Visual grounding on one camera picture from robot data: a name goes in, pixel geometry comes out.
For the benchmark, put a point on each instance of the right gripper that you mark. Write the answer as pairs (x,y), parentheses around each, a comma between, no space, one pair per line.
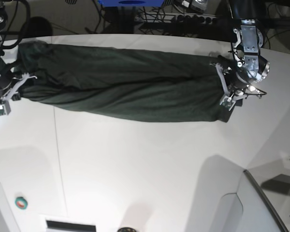
(10,82)

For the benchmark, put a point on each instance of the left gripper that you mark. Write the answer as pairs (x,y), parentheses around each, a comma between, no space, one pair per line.
(235,85)

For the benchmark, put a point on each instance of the dark green t-shirt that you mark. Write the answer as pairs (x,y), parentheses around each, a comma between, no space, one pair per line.
(139,85)

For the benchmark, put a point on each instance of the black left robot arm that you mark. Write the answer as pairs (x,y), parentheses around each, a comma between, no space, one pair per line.
(246,48)

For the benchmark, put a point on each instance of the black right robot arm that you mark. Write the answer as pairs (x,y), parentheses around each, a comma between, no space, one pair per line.
(3,34)

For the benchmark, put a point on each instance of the green red emergency button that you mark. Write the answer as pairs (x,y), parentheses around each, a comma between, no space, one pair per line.
(21,203)

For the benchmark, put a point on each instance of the white power strip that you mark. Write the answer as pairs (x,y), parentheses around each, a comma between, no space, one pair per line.
(157,17)

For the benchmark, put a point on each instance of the black round knob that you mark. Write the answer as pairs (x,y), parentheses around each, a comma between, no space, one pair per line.
(127,229)

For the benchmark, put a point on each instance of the grey monitor frame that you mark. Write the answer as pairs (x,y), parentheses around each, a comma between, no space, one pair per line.
(274,214)

